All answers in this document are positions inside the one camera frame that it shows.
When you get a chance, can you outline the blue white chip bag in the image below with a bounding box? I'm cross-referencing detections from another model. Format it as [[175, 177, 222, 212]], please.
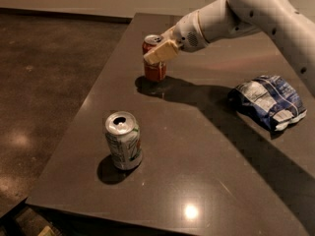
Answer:
[[227, 75, 307, 132]]

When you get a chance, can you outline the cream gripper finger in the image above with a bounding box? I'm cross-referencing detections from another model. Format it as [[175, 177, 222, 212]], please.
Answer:
[[161, 27, 175, 42], [144, 39, 179, 65]]

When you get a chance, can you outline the red Coca-Cola can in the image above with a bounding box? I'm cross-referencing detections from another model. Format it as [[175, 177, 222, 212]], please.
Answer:
[[142, 34, 166, 83]]

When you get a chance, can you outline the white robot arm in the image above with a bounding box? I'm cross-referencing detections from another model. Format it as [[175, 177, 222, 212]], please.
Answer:
[[144, 0, 315, 95]]

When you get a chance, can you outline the green white 7up can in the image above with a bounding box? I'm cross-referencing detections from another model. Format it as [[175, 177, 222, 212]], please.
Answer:
[[103, 111, 142, 170]]

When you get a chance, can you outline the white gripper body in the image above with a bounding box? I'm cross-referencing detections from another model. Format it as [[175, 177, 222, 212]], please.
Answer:
[[173, 10, 208, 52]]

